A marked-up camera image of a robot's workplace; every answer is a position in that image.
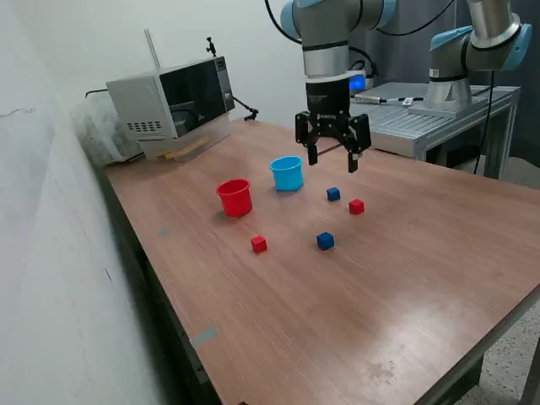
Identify wooden sticks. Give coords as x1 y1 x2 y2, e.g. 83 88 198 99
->
155 137 210 161

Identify blue plastic cup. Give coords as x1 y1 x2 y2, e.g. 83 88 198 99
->
269 155 305 193

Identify aluminium robot mounting table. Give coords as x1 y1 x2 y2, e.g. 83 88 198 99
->
349 82 522 181

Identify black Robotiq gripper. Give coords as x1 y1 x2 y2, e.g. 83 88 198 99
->
294 73 372 174

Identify long grey tape strip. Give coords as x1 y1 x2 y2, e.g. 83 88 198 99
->
189 327 219 348

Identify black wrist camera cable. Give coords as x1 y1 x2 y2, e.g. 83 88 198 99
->
264 0 459 79

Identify red plastic cup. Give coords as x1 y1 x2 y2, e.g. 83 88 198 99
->
215 178 254 218

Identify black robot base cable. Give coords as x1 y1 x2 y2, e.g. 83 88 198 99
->
472 71 497 175

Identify silver microwave oven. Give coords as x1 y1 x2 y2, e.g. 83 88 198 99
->
105 56 236 140

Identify clear acrylic stand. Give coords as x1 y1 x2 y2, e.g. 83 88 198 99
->
141 28 232 162

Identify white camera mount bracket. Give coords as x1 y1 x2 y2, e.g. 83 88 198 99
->
304 70 356 82

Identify clear plastic bag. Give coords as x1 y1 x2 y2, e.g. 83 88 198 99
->
69 94 144 166

